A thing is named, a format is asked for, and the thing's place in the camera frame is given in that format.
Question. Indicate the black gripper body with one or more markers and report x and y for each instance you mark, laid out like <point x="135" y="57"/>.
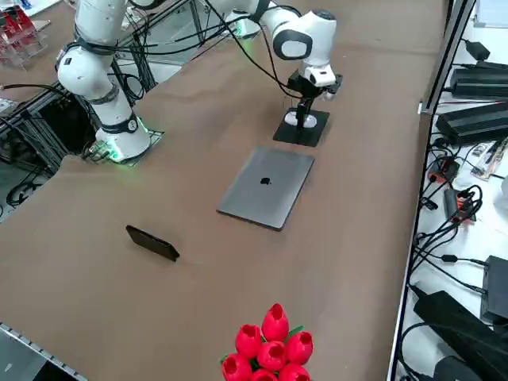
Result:
<point x="303" y="85"/>

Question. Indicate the dark green model phone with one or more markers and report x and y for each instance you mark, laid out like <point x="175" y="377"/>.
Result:
<point x="152" y="242"/>

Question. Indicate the dark square mouse pad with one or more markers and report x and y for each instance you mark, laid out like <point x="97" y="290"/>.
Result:
<point x="305" y="137"/>

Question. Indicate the silver closed laptop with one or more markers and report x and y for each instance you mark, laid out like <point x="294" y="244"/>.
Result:
<point x="258" y="198"/>

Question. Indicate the red and black hub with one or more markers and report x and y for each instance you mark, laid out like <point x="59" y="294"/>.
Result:
<point x="444" y="168"/>

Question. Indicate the large black power brick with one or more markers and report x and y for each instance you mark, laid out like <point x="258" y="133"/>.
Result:
<point x="472" y="123"/>
<point x="480" y="85"/>
<point x="448" y="317"/>

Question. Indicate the black and orange hub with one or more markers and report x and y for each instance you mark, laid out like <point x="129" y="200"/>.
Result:
<point x="452" y="202"/>

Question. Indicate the small black power adapter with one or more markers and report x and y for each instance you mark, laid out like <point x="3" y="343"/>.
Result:
<point x="478" y="49"/>

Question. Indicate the red artificial tulip bouquet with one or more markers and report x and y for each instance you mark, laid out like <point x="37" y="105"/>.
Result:
<point x="274" y="321"/>

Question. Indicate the black box device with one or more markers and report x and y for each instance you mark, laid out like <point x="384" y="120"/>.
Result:
<point x="496" y="285"/>

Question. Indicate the clear rack with red packets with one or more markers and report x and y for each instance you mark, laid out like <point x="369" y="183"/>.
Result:
<point x="20" y="35"/>

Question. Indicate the slanted aluminium frame post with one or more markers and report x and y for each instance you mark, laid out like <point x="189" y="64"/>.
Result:
<point x="450" y="59"/>

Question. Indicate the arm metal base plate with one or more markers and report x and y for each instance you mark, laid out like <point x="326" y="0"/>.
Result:
<point x="152" y="137"/>

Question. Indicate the aluminium frame rail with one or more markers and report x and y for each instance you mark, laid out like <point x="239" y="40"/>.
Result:
<point x="24" y="345"/>

